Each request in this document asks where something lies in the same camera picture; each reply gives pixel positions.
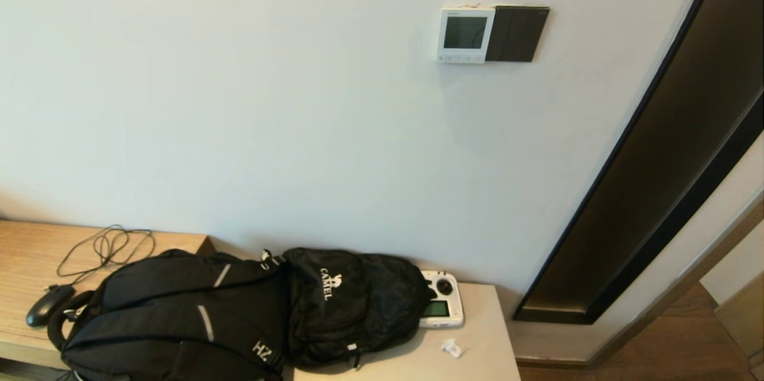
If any white wall thermostat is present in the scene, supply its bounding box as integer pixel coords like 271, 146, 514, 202
437, 6, 496, 64

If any black Camel logo backpack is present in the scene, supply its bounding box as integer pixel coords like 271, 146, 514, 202
281, 247, 435, 370

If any white remote controller with screen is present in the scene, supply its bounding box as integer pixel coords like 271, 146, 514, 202
418, 270, 465, 329

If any black backpack with grey stripes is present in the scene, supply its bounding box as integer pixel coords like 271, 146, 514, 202
48, 248, 293, 381

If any brown wooden baseboard strip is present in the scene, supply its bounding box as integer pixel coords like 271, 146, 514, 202
516, 190, 764, 368

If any black computer mouse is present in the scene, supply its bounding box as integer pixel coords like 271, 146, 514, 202
25, 284, 76, 328

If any light wooden desk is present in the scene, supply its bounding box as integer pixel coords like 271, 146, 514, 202
0, 219, 215, 370

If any dark wall switch panel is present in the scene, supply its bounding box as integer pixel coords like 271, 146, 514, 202
485, 5, 550, 63

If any dark brown door frame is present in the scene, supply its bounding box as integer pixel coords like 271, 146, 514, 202
513, 0, 764, 325

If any black mouse cable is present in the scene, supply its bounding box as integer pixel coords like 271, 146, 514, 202
47, 225, 156, 293

